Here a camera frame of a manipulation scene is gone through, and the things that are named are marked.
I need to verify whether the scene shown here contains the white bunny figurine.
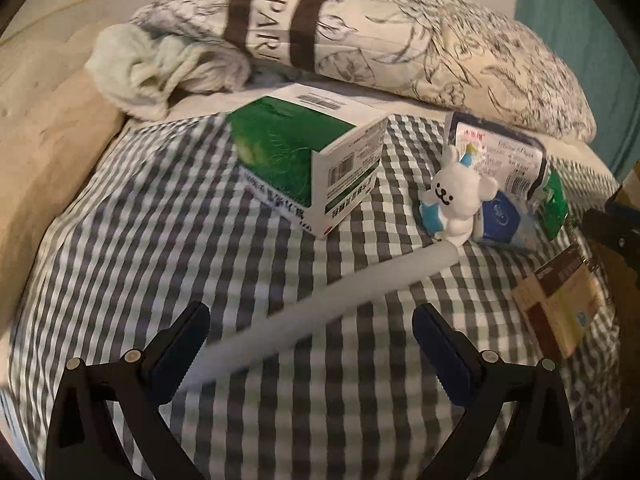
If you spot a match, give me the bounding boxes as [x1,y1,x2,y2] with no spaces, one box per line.
[419,145,500,248]

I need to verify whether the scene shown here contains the beige pillow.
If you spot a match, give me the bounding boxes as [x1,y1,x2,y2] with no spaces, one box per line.
[0,35,126,341]

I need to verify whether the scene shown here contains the long white tube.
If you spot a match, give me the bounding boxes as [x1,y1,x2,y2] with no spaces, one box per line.
[175,240,460,391]

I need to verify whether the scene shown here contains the green foil packet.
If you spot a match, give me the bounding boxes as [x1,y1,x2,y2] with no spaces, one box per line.
[537,167,570,242]

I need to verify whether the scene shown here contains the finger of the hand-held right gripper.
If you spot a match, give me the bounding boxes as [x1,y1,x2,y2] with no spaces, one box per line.
[604,187,640,217]
[582,209,640,267]

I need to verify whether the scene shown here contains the green white medicine box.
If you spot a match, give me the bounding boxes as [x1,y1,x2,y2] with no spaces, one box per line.
[227,82,391,238]

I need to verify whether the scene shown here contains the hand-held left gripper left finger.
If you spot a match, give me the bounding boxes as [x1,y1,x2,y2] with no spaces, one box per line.
[45,301,211,480]

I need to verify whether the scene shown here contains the cardboard box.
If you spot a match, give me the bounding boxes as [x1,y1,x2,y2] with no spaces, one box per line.
[592,157,640,341]

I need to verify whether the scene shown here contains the teal curtain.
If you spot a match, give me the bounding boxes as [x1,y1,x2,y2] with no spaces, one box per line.
[515,0,640,181]

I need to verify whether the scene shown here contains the blue white tissue pack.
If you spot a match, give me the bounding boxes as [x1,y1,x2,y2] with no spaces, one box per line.
[472,187,541,253]

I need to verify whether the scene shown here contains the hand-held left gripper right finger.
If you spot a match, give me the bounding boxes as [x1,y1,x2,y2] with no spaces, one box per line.
[411,304,576,480]

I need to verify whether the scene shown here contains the dark tissue pack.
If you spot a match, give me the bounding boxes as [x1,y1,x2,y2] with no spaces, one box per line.
[444,110,551,206]

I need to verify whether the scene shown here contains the floral white duvet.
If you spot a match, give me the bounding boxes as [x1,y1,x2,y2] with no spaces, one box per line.
[127,0,598,141]

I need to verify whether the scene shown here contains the tan medicine box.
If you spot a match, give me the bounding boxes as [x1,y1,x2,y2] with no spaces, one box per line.
[511,241,613,359]

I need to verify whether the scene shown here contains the light green towel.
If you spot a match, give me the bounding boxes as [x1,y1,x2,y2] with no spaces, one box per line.
[85,25,253,121]

